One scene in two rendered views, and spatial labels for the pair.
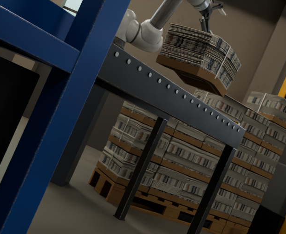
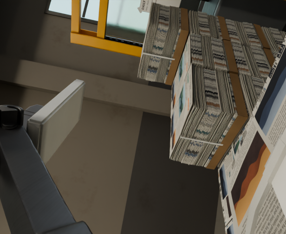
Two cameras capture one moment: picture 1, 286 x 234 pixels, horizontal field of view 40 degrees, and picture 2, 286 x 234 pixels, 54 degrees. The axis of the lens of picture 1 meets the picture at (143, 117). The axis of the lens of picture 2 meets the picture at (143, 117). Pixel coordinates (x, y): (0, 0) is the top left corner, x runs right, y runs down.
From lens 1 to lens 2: 2.18 m
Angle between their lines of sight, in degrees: 16
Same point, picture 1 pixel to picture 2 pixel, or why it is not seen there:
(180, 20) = not seen: hidden behind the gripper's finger
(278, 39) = (42, 79)
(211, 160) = not seen: outside the picture
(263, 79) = (89, 86)
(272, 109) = (169, 35)
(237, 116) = (212, 77)
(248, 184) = not seen: outside the picture
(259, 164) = (254, 39)
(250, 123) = (211, 57)
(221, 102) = (208, 106)
